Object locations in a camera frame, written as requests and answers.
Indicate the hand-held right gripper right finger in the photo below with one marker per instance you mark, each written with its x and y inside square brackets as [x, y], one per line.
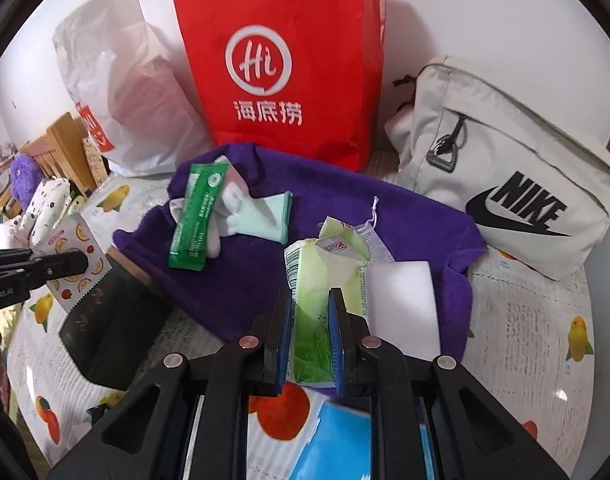
[337, 345]

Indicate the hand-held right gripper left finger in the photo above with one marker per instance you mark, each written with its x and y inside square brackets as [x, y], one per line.
[284, 340]

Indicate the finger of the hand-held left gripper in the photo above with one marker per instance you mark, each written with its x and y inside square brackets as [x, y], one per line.
[60, 264]

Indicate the fruit print sachet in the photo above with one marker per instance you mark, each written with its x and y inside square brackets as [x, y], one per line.
[72, 240]

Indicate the light green tissue packet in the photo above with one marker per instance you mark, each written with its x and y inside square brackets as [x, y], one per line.
[310, 285]

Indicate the white sponge block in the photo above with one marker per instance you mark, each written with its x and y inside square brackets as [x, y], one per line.
[402, 305]

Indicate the dark tea tin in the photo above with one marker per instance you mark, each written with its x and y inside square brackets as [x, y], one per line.
[115, 330]

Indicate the green sachet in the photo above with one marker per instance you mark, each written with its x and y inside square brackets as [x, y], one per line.
[195, 220]

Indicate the white sock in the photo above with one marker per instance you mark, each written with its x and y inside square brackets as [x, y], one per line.
[231, 200]

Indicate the white spotted pillow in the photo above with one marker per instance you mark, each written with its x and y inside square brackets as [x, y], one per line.
[47, 205]

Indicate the purple towel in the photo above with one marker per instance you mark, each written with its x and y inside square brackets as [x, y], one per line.
[235, 285]

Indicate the purple plush toy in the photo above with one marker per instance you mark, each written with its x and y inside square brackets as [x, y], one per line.
[25, 180]

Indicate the blue tissue pack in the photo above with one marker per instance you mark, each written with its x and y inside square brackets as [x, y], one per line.
[335, 440]

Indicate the wooden bed headboard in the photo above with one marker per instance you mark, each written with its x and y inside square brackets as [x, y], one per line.
[65, 140]

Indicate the fruit print tablecloth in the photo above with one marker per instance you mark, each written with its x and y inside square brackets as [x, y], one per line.
[525, 335]

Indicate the white plastic bag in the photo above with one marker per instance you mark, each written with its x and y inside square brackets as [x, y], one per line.
[125, 85]

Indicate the grey waist bag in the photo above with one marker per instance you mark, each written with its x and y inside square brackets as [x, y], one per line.
[510, 140]

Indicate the red paper bag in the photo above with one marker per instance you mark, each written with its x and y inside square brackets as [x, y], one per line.
[295, 25]

